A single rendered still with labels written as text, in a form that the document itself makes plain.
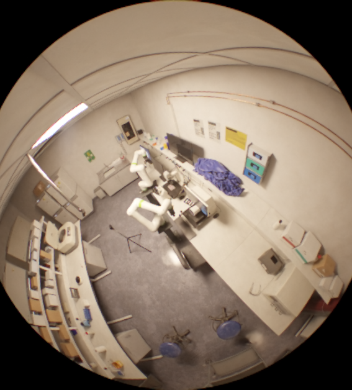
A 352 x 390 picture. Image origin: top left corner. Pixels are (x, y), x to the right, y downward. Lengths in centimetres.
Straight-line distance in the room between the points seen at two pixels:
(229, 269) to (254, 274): 38
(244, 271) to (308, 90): 202
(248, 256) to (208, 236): 68
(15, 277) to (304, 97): 554
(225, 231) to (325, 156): 161
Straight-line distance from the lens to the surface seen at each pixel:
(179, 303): 266
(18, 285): 442
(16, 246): 483
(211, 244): 186
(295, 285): 179
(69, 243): 290
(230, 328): 210
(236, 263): 186
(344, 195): 138
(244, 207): 157
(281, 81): 118
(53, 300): 272
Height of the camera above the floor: 255
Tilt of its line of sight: 50 degrees down
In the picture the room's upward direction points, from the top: 20 degrees counter-clockwise
